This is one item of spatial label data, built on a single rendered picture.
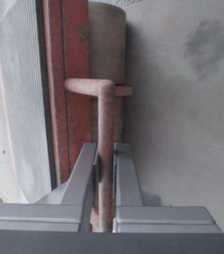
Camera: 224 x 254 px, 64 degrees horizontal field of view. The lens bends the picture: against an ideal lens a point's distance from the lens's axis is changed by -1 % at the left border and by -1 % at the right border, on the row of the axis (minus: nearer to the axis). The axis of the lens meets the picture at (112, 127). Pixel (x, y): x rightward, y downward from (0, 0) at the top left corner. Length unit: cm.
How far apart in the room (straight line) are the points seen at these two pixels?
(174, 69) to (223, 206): 15
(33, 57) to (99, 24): 8
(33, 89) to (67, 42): 6
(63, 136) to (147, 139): 12
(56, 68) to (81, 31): 4
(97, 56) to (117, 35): 3
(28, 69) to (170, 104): 16
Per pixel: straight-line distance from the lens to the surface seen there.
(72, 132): 18
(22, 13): 22
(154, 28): 24
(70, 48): 18
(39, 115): 19
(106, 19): 23
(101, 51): 22
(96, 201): 27
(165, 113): 23
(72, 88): 16
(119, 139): 25
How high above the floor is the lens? 20
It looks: 38 degrees down
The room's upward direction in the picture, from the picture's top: 102 degrees counter-clockwise
